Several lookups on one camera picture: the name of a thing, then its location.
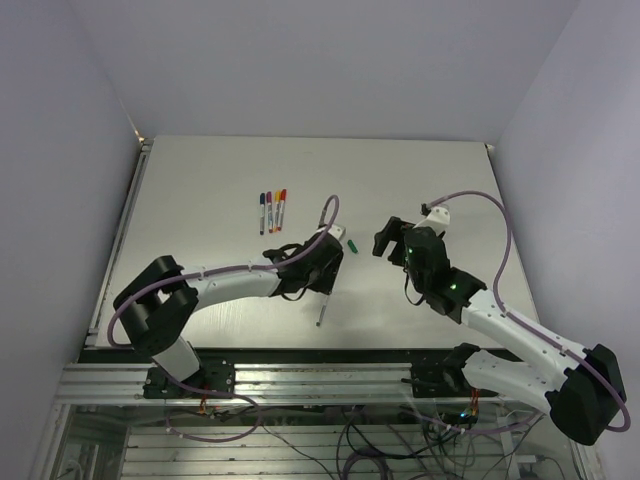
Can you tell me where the aluminium frame rail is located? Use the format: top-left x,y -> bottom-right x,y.
54,363 -> 412,406

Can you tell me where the white pen green end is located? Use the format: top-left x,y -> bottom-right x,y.
315,295 -> 330,328

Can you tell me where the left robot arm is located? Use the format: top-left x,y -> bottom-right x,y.
113,225 -> 345,397

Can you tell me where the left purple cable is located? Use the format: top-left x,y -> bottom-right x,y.
107,193 -> 341,349

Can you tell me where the white pen blue tip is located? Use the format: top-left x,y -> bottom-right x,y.
259,197 -> 266,236

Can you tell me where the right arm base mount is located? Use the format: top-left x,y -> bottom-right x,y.
400,343 -> 480,399

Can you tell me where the white pen purple end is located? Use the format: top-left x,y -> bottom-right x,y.
266,202 -> 274,234

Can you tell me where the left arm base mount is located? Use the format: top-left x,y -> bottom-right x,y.
143,358 -> 236,400

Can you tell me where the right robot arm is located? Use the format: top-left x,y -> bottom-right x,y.
372,209 -> 626,446

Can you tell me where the white pen yellow end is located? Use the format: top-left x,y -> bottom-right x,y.
273,192 -> 281,233

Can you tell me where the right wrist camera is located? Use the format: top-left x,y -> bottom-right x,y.
415,203 -> 451,238

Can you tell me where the green pen cap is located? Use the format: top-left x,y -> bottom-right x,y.
347,240 -> 359,254

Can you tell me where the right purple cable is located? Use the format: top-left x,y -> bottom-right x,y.
429,190 -> 630,432

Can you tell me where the purple cable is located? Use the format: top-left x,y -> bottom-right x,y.
429,190 -> 630,432
107,193 -> 341,349

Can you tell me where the white pen red end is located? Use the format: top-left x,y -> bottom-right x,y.
279,200 -> 286,231

